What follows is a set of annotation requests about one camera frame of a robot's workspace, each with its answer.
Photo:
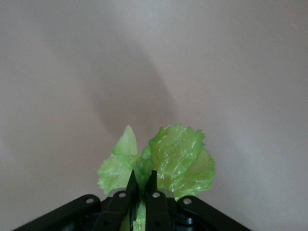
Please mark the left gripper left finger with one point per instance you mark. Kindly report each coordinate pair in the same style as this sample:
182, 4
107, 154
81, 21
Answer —
128, 190

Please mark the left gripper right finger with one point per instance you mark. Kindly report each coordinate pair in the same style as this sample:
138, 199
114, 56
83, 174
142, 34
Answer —
154, 190

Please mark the green lettuce leaf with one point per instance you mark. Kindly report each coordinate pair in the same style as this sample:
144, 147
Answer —
173, 156

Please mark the brown table cover sheet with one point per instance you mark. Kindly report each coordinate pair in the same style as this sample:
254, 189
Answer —
72, 72

